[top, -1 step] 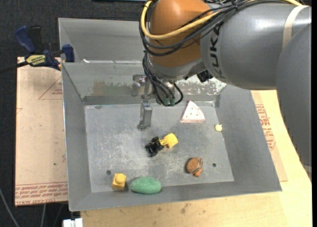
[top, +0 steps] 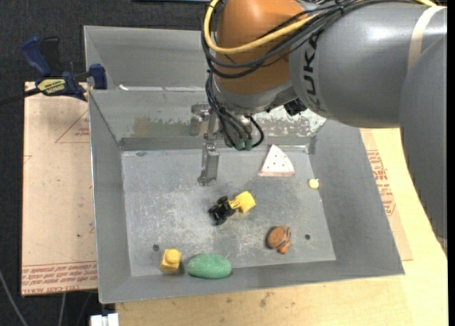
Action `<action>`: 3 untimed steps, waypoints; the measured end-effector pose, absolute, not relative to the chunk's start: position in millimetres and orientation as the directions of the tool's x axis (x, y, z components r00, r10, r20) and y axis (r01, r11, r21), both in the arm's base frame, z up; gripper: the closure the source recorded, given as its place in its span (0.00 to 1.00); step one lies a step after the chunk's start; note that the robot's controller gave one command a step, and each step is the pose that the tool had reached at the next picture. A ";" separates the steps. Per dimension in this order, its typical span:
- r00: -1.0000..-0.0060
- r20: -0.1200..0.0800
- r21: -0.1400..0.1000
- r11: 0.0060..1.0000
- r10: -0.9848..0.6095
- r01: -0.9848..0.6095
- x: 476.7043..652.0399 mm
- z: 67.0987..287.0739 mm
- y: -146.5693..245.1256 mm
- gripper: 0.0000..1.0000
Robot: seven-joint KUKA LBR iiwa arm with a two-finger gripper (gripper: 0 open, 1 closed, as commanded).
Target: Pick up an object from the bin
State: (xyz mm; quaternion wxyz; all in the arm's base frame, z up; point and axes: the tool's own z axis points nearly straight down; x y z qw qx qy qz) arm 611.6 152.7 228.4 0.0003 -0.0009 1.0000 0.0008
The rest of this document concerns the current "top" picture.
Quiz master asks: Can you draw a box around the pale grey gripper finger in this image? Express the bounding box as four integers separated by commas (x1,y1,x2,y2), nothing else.
197,143,211,187
208,143,220,181

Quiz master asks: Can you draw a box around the grey metal bin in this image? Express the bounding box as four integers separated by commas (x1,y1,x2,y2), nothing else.
83,25,406,305

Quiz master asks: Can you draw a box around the yellow and black toy loader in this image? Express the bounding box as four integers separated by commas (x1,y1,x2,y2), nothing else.
208,190,257,227

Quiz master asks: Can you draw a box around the white triangular dotted pad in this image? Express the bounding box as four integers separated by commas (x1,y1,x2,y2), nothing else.
258,143,296,178

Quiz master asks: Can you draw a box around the brown and orange toy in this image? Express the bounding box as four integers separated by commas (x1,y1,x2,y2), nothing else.
265,224,293,256

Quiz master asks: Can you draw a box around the green oval sponge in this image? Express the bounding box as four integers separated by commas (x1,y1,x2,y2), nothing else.
186,252,233,280

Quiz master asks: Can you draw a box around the yellow toy brick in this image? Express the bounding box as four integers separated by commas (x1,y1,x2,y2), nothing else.
159,248,183,275

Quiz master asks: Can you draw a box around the brown cardboard board red print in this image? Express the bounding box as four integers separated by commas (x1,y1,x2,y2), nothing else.
21,81,414,298

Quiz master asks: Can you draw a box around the black cylinder on white bracket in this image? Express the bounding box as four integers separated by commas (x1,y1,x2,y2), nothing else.
283,98,309,117

